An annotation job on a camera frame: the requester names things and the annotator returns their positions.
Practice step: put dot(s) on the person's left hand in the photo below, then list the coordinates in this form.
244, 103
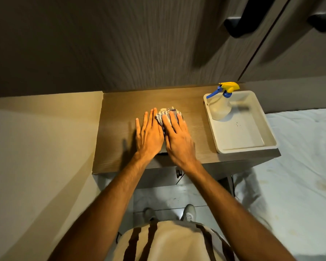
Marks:
149, 138

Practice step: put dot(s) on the person's right hand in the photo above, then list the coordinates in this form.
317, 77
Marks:
180, 145

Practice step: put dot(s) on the person's left middle finger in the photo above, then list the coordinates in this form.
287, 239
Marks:
151, 120

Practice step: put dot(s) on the person's right middle finger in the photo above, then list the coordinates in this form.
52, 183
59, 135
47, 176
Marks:
175, 120

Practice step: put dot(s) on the person's right little finger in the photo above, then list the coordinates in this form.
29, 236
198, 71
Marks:
187, 130

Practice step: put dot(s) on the person's left little finger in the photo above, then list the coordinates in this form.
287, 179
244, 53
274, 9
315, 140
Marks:
138, 128

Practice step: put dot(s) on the striped cleaning cloth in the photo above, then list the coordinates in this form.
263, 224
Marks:
163, 114

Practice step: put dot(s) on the person's left forearm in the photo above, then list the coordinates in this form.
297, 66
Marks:
103, 212

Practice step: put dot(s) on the person's right forearm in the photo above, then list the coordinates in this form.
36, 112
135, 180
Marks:
233, 214

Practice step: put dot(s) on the wooden bedside table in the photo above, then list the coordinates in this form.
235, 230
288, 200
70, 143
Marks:
119, 127

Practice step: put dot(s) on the clear spray bottle yellow trigger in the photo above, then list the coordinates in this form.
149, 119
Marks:
220, 108

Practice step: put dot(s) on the white plastic tray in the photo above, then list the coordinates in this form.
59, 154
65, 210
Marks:
241, 127

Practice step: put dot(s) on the person's right grey shoe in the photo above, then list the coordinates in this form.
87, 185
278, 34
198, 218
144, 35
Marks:
188, 213

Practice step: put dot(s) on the person's grey shoe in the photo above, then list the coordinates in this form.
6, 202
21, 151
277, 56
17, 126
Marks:
188, 213
149, 214

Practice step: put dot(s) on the person's left grey shoe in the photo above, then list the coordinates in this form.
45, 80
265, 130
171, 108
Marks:
149, 214

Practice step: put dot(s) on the wide wood-grain cabinet door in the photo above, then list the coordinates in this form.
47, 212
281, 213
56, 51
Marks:
111, 40

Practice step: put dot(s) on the cream brown-striped shirt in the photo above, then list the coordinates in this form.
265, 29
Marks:
173, 241

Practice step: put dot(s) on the bed with white sheet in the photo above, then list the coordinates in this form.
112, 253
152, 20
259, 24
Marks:
298, 173

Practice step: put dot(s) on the narrow wood-grain cabinet door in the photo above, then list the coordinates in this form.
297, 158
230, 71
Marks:
296, 51

